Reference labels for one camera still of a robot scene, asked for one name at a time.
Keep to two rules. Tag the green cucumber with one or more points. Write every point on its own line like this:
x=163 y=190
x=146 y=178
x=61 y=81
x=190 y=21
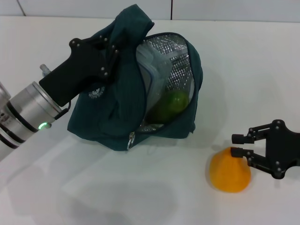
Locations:
x=175 y=105

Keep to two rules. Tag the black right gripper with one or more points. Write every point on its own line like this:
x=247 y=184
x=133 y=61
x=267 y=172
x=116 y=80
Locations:
x=283 y=150

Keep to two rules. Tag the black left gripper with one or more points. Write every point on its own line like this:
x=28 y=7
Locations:
x=77 y=75

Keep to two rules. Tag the orange pear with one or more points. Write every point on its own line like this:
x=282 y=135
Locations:
x=229 y=173

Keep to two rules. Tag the dark teal insulated lunch bag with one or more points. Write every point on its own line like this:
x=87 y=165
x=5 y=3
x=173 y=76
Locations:
x=117 y=105

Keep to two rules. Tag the clear blue-rimmed plastic food container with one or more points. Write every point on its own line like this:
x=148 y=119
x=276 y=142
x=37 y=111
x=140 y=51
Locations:
x=152 y=68

